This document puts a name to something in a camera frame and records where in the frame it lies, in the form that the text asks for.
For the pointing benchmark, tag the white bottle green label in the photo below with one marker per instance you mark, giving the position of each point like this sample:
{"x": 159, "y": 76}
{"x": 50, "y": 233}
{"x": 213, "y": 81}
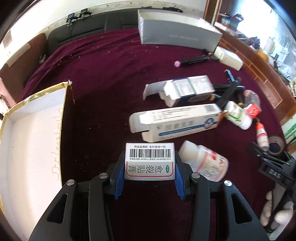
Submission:
{"x": 238, "y": 114}

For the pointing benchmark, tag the small red white dropper bottle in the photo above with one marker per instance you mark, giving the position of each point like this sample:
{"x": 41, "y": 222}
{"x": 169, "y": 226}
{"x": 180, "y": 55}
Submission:
{"x": 261, "y": 135}

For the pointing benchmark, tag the white box with gold rim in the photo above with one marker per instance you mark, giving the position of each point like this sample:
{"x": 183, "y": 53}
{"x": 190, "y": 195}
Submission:
{"x": 32, "y": 148}

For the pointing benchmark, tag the black seat cushion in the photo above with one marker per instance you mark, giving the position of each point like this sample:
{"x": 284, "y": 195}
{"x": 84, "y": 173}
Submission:
{"x": 81, "y": 32}

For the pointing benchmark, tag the plain black pen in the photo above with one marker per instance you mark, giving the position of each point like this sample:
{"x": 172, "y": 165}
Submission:
{"x": 227, "y": 87}

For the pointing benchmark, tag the brown wooden board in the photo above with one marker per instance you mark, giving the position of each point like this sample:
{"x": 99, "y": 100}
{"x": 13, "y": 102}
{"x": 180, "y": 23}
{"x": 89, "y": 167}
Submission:
{"x": 20, "y": 62}

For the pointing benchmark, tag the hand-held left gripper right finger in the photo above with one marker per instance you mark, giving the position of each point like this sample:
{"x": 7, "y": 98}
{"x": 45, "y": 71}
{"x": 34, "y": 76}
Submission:
{"x": 180, "y": 185}

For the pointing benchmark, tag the green white box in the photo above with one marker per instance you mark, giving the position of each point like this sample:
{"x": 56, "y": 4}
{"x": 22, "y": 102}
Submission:
{"x": 291, "y": 133}

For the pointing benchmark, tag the brown wooden cabinet frame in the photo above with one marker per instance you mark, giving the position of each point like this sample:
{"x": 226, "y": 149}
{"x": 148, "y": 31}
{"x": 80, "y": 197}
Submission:
{"x": 254, "y": 64}

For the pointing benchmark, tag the black pen with orange tip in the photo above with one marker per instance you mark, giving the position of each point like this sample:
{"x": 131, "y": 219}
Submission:
{"x": 229, "y": 75}

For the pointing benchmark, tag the black blue clamp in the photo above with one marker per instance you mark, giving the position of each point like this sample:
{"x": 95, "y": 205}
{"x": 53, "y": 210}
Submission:
{"x": 83, "y": 14}
{"x": 71, "y": 18}

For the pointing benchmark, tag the pile of assorted clutter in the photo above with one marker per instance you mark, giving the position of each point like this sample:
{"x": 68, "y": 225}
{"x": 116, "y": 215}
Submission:
{"x": 266, "y": 44}

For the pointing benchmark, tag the pink soft object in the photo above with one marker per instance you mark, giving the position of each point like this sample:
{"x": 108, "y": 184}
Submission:
{"x": 251, "y": 95}

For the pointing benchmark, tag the brown tape roll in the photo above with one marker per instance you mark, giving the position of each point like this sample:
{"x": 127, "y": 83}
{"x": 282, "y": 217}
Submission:
{"x": 277, "y": 144}

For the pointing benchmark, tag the grey open cardboard box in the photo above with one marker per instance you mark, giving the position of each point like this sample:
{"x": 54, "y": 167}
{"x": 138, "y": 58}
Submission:
{"x": 178, "y": 30}

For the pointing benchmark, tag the small plain white box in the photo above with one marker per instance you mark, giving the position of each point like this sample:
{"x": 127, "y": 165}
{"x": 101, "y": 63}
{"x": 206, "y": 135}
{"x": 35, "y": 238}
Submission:
{"x": 227, "y": 58}

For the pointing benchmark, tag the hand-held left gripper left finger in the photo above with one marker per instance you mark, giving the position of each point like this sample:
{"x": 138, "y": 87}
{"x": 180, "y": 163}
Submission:
{"x": 118, "y": 183}

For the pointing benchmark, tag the small red white box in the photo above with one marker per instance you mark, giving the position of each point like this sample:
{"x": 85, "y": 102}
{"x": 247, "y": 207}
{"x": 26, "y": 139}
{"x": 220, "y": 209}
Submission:
{"x": 253, "y": 110}

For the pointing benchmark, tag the black marker with pink cap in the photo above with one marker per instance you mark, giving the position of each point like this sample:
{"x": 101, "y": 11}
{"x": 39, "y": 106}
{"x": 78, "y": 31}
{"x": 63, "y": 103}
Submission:
{"x": 192, "y": 60}

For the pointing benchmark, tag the small silver barcode medicine box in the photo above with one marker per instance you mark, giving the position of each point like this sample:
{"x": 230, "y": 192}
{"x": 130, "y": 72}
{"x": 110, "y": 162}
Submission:
{"x": 149, "y": 161}

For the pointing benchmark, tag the white pill bottle red label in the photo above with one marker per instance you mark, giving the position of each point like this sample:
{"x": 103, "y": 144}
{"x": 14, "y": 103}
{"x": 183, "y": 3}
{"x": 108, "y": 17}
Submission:
{"x": 204, "y": 162}

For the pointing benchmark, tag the person's right hand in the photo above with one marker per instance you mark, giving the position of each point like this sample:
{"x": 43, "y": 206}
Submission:
{"x": 269, "y": 208}

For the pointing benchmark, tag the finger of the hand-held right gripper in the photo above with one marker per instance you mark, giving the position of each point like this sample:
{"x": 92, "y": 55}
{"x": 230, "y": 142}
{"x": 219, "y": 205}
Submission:
{"x": 263, "y": 154}

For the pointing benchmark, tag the long white blue medicine box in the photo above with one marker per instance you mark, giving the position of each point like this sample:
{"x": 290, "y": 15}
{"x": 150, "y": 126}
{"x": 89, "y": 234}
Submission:
{"x": 175, "y": 122}

